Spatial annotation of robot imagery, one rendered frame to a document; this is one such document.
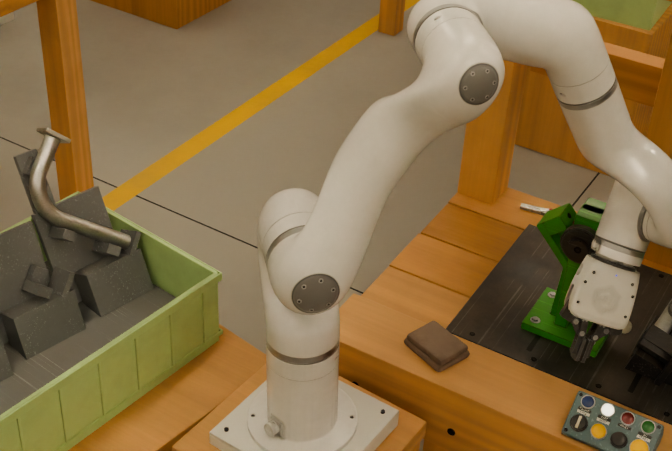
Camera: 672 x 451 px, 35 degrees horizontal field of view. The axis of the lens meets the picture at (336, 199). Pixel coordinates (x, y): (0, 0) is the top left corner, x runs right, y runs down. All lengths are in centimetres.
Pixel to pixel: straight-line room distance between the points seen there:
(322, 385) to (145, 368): 41
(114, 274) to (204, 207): 179
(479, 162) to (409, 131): 92
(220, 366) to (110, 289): 27
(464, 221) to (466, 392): 56
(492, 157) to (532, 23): 90
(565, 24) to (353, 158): 35
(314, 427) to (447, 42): 71
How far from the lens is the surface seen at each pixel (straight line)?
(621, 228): 175
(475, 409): 194
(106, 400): 199
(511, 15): 153
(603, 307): 178
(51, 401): 188
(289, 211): 163
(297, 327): 167
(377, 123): 151
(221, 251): 370
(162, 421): 201
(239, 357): 213
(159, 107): 455
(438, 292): 217
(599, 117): 161
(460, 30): 146
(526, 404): 194
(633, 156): 166
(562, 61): 154
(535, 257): 227
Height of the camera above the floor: 224
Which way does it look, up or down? 34 degrees down
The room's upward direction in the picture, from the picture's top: 3 degrees clockwise
